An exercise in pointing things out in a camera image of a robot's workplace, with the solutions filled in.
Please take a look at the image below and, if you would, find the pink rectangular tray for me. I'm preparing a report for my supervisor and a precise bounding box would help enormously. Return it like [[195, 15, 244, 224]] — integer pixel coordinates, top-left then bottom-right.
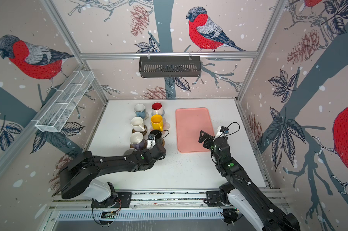
[[176, 107, 214, 153]]

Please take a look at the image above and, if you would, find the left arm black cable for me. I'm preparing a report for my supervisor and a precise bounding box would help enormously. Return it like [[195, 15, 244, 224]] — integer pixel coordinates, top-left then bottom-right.
[[155, 129, 170, 141]]

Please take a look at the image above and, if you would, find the yellow mug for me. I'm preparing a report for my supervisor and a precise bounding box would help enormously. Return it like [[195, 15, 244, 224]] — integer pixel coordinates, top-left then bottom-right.
[[151, 115, 164, 131]]

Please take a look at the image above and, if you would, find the dark brown scratched round coaster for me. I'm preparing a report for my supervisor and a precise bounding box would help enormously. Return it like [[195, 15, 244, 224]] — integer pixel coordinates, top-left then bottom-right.
[[132, 125, 148, 136]]

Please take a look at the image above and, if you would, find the aluminium front rail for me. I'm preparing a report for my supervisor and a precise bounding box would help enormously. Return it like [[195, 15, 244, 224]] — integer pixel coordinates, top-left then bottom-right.
[[48, 188, 290, 210]]

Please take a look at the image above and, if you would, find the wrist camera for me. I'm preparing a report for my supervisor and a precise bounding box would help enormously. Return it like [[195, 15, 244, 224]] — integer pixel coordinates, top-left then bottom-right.
[[214, 126, 229, 139], [146, 138, 156, 150]]

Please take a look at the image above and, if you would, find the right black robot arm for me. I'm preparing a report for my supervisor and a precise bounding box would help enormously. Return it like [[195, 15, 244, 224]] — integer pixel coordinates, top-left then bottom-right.
[[199, 131, 301, 231]]

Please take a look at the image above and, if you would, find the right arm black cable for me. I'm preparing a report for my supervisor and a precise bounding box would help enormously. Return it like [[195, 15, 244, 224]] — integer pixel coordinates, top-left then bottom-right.
[[224, 121, 241, 138]]

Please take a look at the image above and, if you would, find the light blue mug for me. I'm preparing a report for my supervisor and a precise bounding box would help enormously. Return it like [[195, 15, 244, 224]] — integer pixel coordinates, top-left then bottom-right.
[[134, 104, 146, 120]]

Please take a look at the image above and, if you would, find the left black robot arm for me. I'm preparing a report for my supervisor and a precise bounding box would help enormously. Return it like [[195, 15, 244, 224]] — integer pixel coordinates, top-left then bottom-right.
[[59, 143, 166, 199]]

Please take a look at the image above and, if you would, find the pink flower resin coaster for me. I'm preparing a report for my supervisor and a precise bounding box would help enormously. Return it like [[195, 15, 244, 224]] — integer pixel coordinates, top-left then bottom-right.
[[163, 122, 171, 130]]

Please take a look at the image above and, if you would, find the white mesh wire shelf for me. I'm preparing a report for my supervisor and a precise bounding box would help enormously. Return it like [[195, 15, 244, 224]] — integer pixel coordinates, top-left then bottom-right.
[[35, 70, 95, 132]]

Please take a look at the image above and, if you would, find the black hanging wire basket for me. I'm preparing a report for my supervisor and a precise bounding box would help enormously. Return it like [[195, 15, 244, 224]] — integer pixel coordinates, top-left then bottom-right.
[[138, 56, 201, 78]]

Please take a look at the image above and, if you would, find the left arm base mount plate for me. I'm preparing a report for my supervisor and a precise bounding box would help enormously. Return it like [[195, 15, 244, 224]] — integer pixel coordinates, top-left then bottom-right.
[[91, 192, 132, 208]]

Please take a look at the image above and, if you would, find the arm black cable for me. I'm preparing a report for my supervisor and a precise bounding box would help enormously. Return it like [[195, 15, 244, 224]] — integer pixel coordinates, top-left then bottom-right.
[[155, 129, 170, 141], [224, 121, 241, 138]]

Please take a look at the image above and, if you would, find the black mug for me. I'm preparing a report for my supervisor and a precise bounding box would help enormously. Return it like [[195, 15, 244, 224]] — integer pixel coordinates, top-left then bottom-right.
[[148, 130, 163, 145]]

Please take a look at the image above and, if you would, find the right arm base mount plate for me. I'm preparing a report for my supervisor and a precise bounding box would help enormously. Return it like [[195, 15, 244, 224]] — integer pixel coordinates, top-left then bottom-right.
[[203, 189, 247, 207]]

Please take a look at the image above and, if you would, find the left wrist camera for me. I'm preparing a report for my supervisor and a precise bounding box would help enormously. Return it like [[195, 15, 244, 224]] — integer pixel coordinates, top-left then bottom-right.
[[146, 138, 156, 150]]

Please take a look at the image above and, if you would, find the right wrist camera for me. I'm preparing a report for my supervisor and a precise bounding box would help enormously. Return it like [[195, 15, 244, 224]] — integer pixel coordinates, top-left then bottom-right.
[[214, 126, 229, 139]]

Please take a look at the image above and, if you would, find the white mug red inside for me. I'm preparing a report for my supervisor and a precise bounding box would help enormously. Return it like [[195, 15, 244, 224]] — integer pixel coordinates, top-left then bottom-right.
[[152, 102, 163, 116]]

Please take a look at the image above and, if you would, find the small white cup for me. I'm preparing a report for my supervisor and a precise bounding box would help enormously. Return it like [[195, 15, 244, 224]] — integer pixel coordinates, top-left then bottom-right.
[[129, 132, 146, 151]]

